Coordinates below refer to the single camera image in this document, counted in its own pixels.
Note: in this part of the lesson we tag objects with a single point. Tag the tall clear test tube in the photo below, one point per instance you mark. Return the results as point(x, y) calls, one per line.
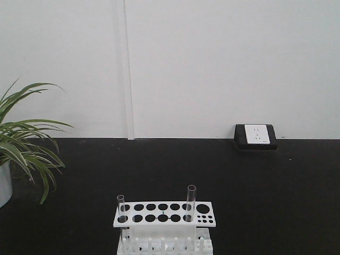
point(190, 203)

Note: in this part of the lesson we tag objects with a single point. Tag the short clear test tube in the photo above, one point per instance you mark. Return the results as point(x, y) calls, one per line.
point(121, 209)

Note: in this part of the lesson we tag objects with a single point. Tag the white test tube rack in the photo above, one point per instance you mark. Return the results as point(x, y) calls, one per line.
point(166, 213)

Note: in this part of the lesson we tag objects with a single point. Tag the white pegged drying rack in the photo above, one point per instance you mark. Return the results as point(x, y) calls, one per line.
point(168, 243)

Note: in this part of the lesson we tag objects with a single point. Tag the green spider plant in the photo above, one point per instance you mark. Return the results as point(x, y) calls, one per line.
point(26, 143)

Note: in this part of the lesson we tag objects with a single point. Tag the white plant pot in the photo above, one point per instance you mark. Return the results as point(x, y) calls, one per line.
point(6, 190)

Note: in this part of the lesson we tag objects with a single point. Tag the black socket mount block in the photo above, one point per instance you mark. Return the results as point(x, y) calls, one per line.
point(241, 141)

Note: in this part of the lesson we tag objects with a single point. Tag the white wall power socket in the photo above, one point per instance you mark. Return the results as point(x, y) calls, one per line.
point(256, 134)

